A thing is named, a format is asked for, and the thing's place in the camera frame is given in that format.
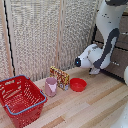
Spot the red yellow snack box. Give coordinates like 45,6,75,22
49,65,71,92

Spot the pink plastic cup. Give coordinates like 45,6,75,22
44,76,58,98

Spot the red plastic bowl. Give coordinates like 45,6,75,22
69,77,88,93

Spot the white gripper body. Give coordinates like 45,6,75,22
88,65,103,76

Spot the red plastic shopping basket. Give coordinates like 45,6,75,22
0,74,48,128

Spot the silver drawer handle bar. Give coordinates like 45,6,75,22
111,60,122,67

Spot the beige woven folding screen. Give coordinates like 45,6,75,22
0,0,103,83

